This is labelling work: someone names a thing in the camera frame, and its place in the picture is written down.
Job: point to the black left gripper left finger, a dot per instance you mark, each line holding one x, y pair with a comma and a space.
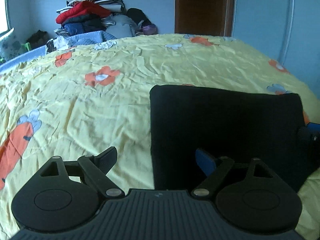
95, 169

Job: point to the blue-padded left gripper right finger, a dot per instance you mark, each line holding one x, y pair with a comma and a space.
216, 170

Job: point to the black pants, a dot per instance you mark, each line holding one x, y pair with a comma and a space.
220, 122

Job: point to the yellow carrot-print bedsheet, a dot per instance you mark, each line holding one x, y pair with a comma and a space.
84, 100

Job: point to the white wardrobe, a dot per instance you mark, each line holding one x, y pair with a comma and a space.
284, 30

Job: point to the blue striped mattress edge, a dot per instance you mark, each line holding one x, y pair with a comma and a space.
63, 44

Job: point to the green plastic stool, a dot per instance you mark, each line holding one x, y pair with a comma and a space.
25, 47

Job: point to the dark bag on floor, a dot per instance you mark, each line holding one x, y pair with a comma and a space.
38, 39

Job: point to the floral pillow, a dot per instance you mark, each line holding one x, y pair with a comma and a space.
9, 38

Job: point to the pile of clothes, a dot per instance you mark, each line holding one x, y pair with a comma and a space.
111, 16

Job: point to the brown wooden door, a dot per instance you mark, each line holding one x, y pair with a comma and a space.
204, 17

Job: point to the window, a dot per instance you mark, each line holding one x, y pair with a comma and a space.
5, 22

